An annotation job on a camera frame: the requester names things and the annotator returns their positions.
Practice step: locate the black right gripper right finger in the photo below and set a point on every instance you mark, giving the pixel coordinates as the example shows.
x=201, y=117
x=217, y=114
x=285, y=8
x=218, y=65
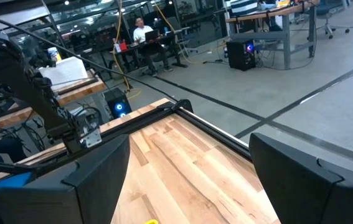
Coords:
x=294, y=186

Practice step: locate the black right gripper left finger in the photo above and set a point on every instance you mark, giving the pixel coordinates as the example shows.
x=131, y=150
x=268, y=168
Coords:
x=86, y=193

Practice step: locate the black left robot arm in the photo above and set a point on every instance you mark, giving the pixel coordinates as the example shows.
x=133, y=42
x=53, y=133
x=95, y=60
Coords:
x=23, y=87

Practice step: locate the computer tower with blue fan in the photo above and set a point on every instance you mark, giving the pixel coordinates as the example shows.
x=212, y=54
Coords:
x=118, y=104
x=241, y=54

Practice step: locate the wooden top side table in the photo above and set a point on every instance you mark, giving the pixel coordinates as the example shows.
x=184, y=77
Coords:
x=79, y=90

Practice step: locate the white box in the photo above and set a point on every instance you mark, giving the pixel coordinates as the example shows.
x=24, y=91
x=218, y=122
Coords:
x=65, y=71

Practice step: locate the white and yellow container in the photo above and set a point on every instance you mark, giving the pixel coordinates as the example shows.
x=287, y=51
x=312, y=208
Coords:
x=54, y=53

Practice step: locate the red desk item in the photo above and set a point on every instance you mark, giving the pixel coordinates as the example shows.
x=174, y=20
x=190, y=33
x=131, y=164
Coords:
x=122, y=46

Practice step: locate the wooden top desk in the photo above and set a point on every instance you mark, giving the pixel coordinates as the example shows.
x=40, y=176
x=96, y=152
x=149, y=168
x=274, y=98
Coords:
x=285, y=18

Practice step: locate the person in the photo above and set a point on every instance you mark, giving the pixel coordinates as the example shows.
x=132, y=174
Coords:
x=142, y=32

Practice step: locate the black laptop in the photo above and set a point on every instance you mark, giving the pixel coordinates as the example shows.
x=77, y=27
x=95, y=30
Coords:
x=152, y=35

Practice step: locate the office chair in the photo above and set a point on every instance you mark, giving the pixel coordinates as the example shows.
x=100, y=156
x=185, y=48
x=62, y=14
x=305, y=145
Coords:
x=328, y=18

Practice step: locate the black office desk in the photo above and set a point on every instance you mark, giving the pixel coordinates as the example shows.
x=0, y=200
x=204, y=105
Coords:
x=176, y=40

